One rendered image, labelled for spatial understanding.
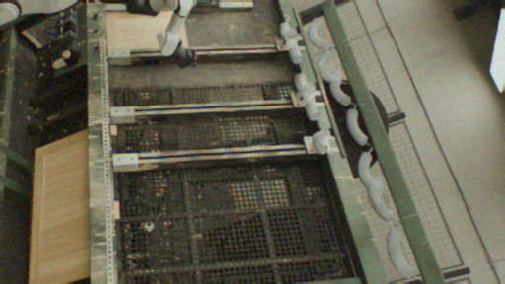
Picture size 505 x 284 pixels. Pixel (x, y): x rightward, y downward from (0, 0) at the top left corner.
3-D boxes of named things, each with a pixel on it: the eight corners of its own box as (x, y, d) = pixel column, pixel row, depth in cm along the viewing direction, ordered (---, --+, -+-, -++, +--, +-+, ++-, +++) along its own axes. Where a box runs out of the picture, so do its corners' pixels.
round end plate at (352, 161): (252, 101, 377) (364, 58, 352) (255, 105, 381) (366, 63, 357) (276, 200, 332) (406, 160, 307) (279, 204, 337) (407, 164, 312)
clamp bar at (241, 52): (108, 55, 315) (107, 26, 296) (300, 49, 330) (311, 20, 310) (108, 68, 309) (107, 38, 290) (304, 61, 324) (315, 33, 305)
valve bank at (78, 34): (41, 4, 329) (73, -13, 321) (56, 19, 340) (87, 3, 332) (38, 64, 301) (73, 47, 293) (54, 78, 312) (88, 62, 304)
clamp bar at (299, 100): (110, 111, 291) (108, 84, 272) (318, 103, 306) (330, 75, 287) (111, 126, 286) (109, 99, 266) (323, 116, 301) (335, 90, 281)
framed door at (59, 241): (37, 151, 327) (36, 149, 326) (112, 120, 310) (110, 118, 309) (31, 295, 277) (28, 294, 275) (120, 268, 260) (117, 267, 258)
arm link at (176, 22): (183, 33, 262) (199, 2, 248) (167, 35, 255) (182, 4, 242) (172, 18, 266) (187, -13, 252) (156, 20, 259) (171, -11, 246)
